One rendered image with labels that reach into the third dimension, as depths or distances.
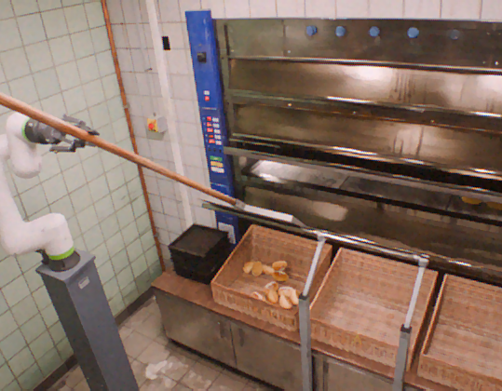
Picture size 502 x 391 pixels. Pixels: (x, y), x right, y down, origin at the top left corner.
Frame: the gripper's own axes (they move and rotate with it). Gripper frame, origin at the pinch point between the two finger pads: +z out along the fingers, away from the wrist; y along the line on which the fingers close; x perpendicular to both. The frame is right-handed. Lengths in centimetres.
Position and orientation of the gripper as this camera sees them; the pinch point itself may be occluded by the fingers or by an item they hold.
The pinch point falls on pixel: (87, 137)
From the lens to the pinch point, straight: 143.6
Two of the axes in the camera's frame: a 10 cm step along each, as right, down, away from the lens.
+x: -4.2, -2.8, -8.6
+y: -2.7, 9.5, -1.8
